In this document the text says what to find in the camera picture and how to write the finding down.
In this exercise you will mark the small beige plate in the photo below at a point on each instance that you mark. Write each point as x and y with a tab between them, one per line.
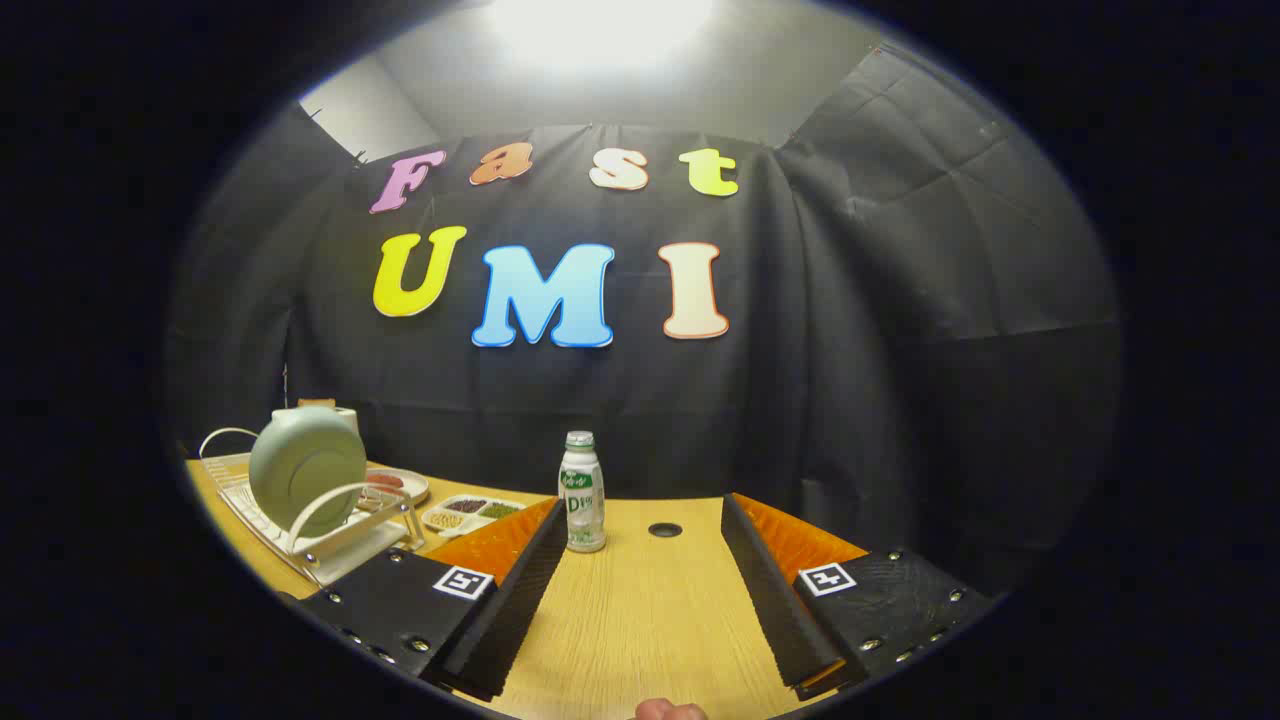
412	488

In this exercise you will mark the white toaster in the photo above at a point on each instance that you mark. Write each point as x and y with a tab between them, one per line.
346	416

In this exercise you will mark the dark red beans pile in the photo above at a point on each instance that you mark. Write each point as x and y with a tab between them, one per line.
466	506

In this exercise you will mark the white divided tray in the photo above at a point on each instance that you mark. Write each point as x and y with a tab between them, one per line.
470	522

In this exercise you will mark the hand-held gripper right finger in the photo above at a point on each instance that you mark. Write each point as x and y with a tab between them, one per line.
770	590

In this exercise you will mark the yellow beans pile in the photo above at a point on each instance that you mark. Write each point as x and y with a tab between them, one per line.
445	520

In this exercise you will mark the red-brown sausage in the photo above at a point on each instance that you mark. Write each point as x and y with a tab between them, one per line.
385	481

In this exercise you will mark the green beans pile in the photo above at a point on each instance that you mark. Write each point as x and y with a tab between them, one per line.
499	510

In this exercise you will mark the black backdrop cloth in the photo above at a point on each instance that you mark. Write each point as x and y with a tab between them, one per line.
850	400

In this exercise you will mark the pale green plate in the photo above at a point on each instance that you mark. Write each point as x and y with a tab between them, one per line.
300	465

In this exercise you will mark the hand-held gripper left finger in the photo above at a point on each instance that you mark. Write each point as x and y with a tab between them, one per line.
520	590

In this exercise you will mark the white green-label drink bottle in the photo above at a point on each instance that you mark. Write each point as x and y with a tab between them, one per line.
583	500

